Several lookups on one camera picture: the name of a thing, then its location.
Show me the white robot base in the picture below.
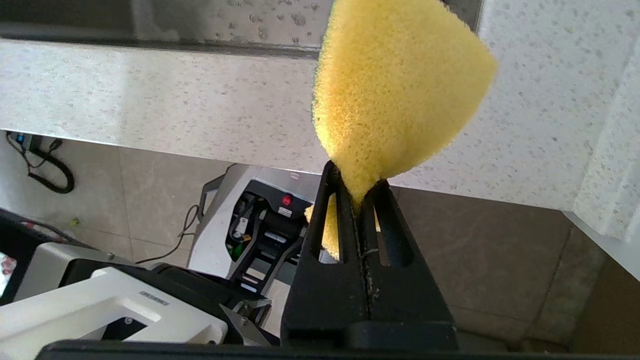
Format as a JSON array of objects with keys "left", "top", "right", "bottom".
[{"left": 187, "top": 164, "right": 326, "bottom": 301}]

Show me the grey floor cable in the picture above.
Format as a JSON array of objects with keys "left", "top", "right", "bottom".
[{"left": 134, "top": 204, "right": 202, "bottom": 266}]

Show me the white torso cover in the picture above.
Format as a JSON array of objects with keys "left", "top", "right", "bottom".
[{"left": 0, "top": 242, "right": 231, "bottom": 352}]

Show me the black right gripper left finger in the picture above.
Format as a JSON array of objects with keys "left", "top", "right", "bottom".
[{"left": 281, "top": 160, "right": 371, "bottom": 347}]

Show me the stainless steel sink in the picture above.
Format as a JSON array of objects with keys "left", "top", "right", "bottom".
[{"left": 0, "top": 0, "right": 483, "bottom": 60}]

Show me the yellow green sponge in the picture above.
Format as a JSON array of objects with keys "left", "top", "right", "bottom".
[{"left": 311, "top": 0, "right": 498, "bottom": 261}]

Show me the black coiled cable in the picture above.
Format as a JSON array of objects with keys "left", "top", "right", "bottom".
[{"left": 5, "top": 131, "right": 76, "bottom": 195}]

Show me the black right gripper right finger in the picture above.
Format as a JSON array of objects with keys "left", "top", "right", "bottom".
[{"left": 361, "top": 179, "right": 458, "bottom": 351}]

